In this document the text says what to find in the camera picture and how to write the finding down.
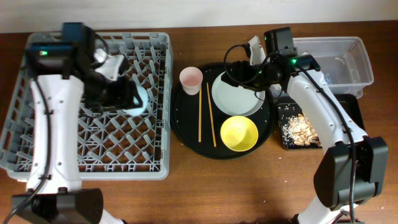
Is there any black rectangular waste tray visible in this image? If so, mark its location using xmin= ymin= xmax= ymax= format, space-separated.
xmin=277 ymin=94 xmax=365 ymax=150

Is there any clear plastic waste bin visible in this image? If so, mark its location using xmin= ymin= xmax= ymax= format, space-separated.
xmin=293 ymin=37 xmax=374 ymax=98

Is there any white round plate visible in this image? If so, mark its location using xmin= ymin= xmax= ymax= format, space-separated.
xmin=211 ymin=72 xmax=266 ymax=116

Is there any pink plastic cup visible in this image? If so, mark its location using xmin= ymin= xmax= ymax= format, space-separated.
xmin=179 ymin=67 xmax=203 ymax=95

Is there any food scraps pile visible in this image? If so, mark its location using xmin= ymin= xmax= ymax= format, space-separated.
xmin=278 ymin=103 xmax=322 ymax=150

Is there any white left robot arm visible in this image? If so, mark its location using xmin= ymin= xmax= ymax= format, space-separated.
xmin=9 ymin=22 xmax=149 ymax=223

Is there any light blue plastic cup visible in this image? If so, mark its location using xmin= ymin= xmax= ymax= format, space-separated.
xmin=123 ymin=85 xmax=149 ymax=116

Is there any grey plastic dishwasher rack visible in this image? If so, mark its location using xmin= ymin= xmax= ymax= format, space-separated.
xmin=1 ymin=32 xmax=173 ymax=182

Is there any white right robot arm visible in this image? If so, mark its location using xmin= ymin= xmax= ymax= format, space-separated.
xmin=222 ymin=27 xmax=388 ymax=224

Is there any yellow plastic bowl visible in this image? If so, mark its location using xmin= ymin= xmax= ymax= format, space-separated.
xmin=220 ymin=116 xmax=259 ymax=152

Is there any round black tray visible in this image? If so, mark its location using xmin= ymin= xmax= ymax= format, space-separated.
xmin=170 ymin=62 xmax=276 ymax=161

